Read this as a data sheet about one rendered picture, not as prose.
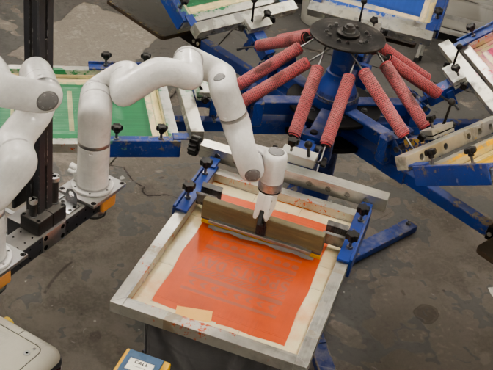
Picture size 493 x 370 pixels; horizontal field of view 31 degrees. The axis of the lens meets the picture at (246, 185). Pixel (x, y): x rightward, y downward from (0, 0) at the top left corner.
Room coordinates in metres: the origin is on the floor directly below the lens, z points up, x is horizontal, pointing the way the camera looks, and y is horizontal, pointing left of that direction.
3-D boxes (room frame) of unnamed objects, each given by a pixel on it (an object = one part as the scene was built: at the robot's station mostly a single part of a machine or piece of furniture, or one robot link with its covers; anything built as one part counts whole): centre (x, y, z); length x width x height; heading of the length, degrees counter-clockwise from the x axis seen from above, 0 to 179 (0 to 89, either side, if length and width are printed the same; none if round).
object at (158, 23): (3.65, 0.19, 0.91); 1.34 x 0.40 x 0.08; 46
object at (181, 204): (2.46, 0.17, 0.98); 0.30 x 0.05 x 0.07; 166
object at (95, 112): (2.19, 0.46, 1.37); 0.13 x 0.10 x 0.16; 10
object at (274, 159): (2.28, -0.03, 1.25); 0.15 x 0.10 x 0.11; 100
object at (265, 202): (2.28, -0.07, 1.12); 0.10 x 0.07 x 0.11; 166
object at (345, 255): (2.33, -0.37, 0.98); 0.30 x 0.05 x 0.07; 166
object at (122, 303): (2.16, -0.05, 0.97); 0.79 x 0.58 x 0.04; 166
